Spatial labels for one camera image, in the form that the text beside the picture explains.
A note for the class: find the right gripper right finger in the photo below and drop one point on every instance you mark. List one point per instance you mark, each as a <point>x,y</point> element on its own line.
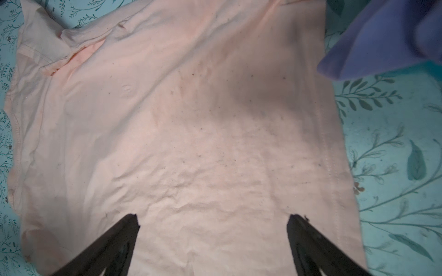
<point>315,255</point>

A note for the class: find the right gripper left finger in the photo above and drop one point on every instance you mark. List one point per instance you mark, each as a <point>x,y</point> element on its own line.
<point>109,255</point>

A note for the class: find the peach orange t-shirt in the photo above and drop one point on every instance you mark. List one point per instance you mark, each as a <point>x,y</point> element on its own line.
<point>206,119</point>

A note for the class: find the purple t-shirt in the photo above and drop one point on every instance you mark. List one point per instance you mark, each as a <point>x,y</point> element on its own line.
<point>386,36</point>

